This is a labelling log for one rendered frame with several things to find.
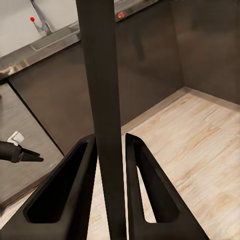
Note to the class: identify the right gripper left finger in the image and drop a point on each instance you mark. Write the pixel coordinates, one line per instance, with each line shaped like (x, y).
(59, 209)

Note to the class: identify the dishwasher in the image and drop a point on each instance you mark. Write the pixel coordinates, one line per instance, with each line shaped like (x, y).
(18, 178)

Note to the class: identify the poster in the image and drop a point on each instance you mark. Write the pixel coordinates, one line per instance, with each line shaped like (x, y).
(98, 38)

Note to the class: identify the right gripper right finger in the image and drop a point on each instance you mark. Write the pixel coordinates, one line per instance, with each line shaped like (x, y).
(174, 219)

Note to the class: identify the drop in sink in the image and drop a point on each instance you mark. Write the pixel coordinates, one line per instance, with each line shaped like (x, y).
(69, 30)

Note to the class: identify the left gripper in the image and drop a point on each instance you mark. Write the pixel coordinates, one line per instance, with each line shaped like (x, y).
(15, 154)

